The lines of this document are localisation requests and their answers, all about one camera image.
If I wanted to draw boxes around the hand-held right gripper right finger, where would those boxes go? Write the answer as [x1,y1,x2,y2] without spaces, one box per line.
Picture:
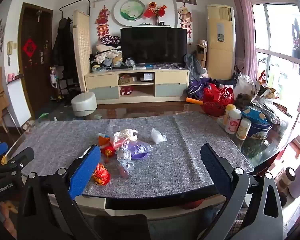
[200,143,284,240]

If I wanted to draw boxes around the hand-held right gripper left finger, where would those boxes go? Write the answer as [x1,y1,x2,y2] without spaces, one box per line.
[17,144,102,240]

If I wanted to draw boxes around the red gold foil wrapper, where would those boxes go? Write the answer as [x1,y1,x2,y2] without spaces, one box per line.
[92,163,111,185]

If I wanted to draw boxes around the red lantern ornament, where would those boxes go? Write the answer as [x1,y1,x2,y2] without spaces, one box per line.
[101,145,115,157]

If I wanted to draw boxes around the orange cup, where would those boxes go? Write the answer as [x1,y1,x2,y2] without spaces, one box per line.
[98,133,112,147]

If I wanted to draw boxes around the clear plastic wrapper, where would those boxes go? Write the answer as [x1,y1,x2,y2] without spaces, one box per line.
[116,147,135,172]

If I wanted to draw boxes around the white bottle red label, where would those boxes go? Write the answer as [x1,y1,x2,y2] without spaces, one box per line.
[225,109,242,134]

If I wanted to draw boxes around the white bottle yellow label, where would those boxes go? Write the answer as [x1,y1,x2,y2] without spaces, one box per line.
[236,118,252,140]

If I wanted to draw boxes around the grey woven table mat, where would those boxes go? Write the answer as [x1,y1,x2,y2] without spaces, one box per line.
[9,111,254,198]

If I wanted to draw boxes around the white bottle yellow cap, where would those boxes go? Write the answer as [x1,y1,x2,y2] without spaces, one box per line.
[223,104,237,125]

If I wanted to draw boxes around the red plastic bag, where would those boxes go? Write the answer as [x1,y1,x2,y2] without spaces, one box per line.
[201,86,234,117]

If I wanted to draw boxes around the clear plastic bag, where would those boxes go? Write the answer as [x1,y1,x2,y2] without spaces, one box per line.
[150,127,167,144]

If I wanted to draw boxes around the blue snack packet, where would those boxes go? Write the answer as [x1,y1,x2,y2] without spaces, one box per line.
[241,106,269,125]

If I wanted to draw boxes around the black chair back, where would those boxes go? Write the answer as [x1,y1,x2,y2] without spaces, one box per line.
[94,214,152,240]

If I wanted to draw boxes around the orange foam tube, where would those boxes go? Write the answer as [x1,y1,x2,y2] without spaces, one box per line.
[186,97,204,105]

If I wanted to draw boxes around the white round stool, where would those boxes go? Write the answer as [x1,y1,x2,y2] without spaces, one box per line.
[71,92,98,117]

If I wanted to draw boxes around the brown white thermos bottle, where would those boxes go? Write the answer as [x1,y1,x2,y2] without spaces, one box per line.
[277,167,296,197]

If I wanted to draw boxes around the brown wooden door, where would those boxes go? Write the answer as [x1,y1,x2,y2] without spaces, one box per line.
[18,2,56,119]

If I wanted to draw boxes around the purple cloth heap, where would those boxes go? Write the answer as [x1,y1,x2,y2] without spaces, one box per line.
[186,79,238,100]

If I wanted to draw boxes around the black storage rack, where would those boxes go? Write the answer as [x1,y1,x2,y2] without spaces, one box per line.
[50,66,80,99]

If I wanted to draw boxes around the pile of plastic bags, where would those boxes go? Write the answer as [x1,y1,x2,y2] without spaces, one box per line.
[234,70,293,125]

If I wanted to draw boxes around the beige television cabinet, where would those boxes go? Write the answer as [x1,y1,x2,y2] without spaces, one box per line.
[84,68,190,105]

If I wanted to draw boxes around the grey hanging garment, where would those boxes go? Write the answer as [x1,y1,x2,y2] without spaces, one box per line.
[184,54,209,79]

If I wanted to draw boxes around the beige standing air conditioner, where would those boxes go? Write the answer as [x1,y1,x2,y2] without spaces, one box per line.
[206,4,236,80]

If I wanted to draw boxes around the red diamond door decoration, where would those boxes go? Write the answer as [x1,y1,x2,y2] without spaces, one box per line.
[22,38,37,58]

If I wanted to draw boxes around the stacked cardboard boxes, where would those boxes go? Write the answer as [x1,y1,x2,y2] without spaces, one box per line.
[196,39,208,68]

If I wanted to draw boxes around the black coat rack with coats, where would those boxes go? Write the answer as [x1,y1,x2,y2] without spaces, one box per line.
[52,0,92,83]

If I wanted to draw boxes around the pile of folded clothes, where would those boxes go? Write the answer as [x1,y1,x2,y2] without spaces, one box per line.
[89,35,123,72]

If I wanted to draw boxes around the beige woven folding screen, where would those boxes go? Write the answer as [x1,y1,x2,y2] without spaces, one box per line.
[73,10,92,93]

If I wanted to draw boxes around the black flat television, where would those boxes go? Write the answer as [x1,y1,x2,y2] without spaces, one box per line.
[120,27,188,65]

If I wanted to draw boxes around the purple curtain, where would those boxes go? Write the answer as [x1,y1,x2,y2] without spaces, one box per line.
[227,0,258,80]

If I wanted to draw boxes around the hanging doll ornament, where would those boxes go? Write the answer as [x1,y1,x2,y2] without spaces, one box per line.
[178,3,193,39]

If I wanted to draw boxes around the large window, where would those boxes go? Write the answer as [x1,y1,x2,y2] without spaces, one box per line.
[247,0,300,140]

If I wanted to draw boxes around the red hanging fish ornament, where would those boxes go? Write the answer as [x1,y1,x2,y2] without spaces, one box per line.
[95,5,111,40]

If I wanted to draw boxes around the artificial flowers in vase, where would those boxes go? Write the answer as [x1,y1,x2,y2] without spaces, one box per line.
[143,2,167,26]

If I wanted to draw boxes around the beige wall intercom phone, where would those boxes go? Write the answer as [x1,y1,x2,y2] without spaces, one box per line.
[6,41,17,55]

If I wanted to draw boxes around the round white wall picture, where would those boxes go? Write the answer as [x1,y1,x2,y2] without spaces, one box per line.
[114,0,147,27]

